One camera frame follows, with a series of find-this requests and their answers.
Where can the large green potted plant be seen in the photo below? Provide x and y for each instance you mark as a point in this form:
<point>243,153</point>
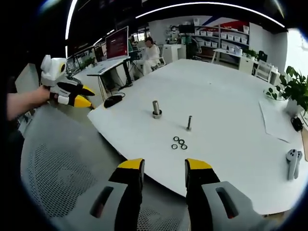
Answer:
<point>297,86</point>

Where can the small bushy green plant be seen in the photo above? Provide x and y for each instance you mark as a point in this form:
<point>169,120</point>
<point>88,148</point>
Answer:
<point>251,53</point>

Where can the white slatted chair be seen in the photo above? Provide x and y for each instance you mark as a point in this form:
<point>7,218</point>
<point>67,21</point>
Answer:
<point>263,69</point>

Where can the white standing desk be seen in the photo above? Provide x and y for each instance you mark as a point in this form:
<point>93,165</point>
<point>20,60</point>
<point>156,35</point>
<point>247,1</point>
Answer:
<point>106,66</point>

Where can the large computer monitor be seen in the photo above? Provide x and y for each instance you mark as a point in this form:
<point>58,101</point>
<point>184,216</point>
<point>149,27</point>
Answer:
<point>116,43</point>

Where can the metal storage shelf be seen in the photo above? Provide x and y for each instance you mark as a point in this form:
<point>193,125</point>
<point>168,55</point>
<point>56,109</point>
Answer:
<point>221,33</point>

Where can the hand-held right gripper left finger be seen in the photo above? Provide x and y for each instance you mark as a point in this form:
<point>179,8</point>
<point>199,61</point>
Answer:
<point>128,192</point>

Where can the black television screen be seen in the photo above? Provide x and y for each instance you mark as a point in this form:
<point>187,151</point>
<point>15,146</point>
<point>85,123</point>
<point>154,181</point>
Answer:
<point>187,29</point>

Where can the low white cabinet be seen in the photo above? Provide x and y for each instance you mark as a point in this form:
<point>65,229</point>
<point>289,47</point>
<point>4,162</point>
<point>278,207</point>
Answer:
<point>246,64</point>

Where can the large threaded stud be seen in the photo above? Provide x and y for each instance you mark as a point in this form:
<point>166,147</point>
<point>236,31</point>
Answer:
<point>156,106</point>

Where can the tall white cabinet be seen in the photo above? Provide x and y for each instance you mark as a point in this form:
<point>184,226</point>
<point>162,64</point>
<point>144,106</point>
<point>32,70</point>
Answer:
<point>174,53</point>

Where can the grey mesh office chair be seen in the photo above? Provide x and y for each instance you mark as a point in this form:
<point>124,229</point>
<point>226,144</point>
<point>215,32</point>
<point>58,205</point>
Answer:
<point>60,144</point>

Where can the leafy green plant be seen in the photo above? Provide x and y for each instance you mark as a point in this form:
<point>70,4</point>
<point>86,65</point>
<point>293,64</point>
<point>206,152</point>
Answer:
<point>87,62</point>

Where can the row of white storage boxes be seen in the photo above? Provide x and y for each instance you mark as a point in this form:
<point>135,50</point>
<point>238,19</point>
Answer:
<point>228,37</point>

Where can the black computer mouse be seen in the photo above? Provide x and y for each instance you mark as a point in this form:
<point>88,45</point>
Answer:
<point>111,101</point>

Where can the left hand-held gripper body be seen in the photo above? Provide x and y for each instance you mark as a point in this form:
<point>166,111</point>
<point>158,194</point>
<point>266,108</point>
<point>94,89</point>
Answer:
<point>51,71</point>

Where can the white paper sheet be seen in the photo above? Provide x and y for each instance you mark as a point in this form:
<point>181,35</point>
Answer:
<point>276,120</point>

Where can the person's left hand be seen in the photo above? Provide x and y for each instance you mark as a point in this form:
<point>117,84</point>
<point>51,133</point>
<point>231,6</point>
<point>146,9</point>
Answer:
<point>42,96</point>

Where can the black bag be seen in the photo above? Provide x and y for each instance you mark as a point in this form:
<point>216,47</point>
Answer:
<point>263,55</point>

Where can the straight ceiling light strip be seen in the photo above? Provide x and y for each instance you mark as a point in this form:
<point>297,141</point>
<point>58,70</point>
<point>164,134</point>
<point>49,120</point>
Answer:
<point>71,19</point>

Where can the small black device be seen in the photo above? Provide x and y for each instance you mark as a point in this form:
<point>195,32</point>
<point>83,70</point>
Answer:
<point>296,124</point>

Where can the wooden board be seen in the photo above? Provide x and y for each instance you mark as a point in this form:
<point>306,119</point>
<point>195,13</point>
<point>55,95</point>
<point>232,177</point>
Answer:
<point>306,144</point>

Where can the small threaded stud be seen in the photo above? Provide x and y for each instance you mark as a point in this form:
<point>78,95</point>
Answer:
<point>189,121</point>

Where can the white side table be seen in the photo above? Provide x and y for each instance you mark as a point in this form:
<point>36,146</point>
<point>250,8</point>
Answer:
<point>226,51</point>

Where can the grey handheld controller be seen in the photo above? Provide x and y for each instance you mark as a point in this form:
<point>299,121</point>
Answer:
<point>299,163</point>
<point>291,161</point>

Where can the curved ceiling light strip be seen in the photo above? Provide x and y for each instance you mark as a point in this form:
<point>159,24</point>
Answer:
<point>211,3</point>

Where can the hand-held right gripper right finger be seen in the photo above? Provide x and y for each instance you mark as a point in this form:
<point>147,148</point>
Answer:
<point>203,197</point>

